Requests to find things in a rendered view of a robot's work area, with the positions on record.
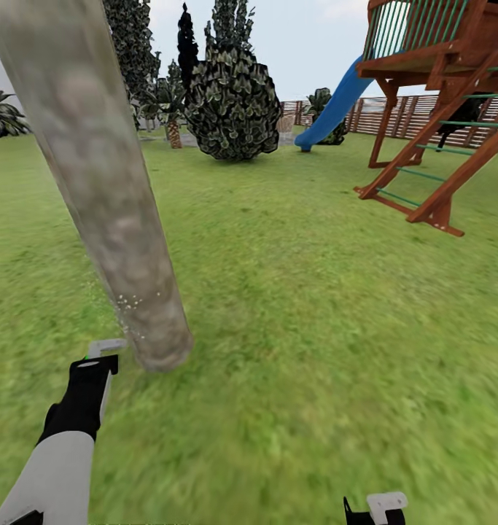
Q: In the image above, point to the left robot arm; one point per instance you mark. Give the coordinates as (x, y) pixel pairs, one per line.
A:
(54, 486)

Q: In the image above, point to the garden chair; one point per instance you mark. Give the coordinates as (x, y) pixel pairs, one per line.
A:
(285, 124)

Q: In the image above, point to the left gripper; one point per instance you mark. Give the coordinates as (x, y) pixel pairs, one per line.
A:
(110, 362)

